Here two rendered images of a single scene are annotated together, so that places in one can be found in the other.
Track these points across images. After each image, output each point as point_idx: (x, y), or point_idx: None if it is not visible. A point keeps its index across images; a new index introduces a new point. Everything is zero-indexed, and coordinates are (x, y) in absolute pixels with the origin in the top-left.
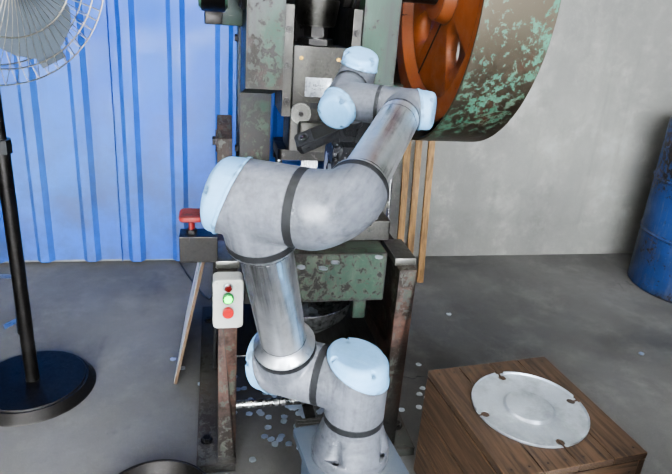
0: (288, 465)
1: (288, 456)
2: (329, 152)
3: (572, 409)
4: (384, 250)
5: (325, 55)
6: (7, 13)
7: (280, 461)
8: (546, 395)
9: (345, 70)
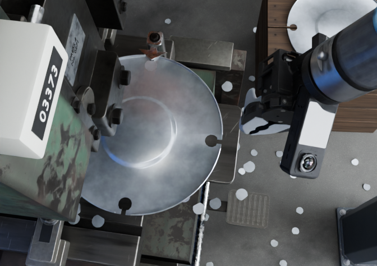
0: (224, 233)
1: (213, 230)
2: (291, 120)
3: None
4: (206, 71)
5: None
6: None
7: (217, 239)
8: (325, 5)
9: (366, 46)
